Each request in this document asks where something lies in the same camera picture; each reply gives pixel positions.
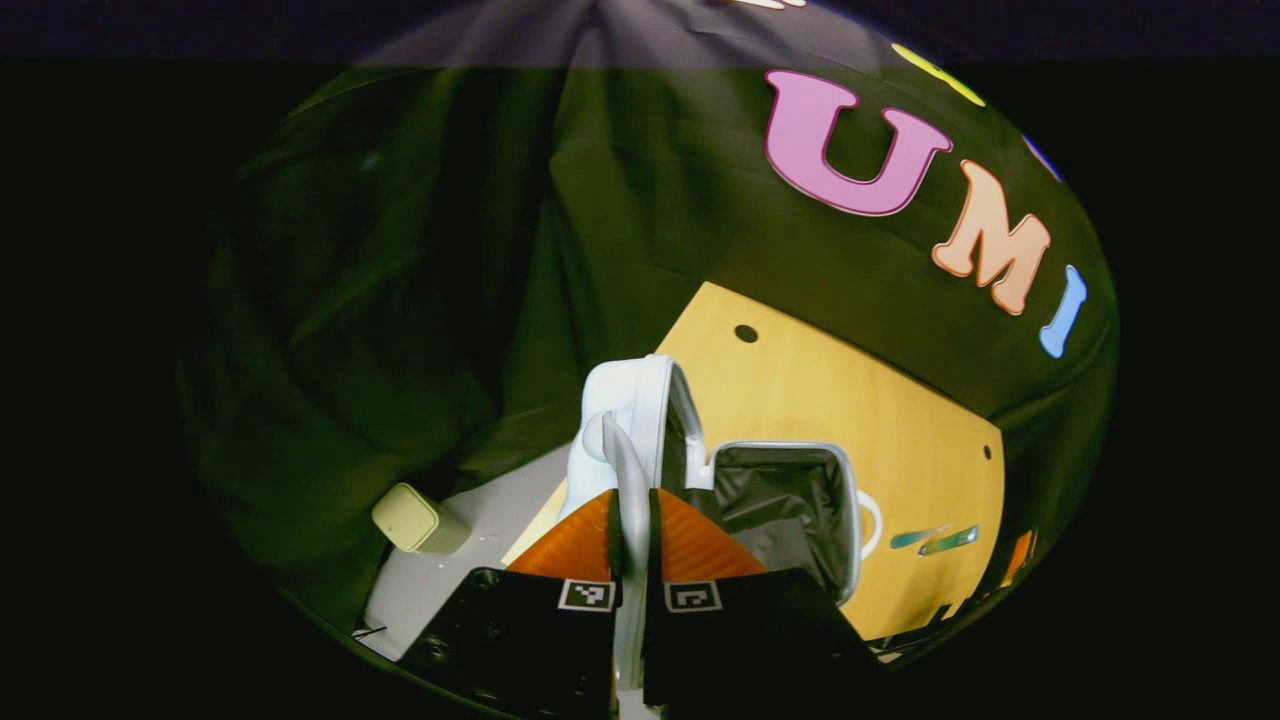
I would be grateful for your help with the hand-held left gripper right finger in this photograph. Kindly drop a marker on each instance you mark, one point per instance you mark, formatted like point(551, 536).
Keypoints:
point(740, 640)

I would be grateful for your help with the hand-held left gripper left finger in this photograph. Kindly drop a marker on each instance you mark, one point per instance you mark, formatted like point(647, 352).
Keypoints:
point(520, 640)

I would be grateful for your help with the light blue suitcase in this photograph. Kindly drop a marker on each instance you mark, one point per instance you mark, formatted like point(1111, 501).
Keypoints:
point(790, 500)

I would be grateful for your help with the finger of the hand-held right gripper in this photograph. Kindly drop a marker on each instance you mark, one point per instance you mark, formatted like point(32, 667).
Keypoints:
point(1018, 558)

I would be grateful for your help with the teal skin care tube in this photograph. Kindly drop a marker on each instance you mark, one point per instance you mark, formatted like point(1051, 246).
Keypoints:
point(955, 541)

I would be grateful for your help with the beige waste bin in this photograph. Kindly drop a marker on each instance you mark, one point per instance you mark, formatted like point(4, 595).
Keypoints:
point(410, 518)

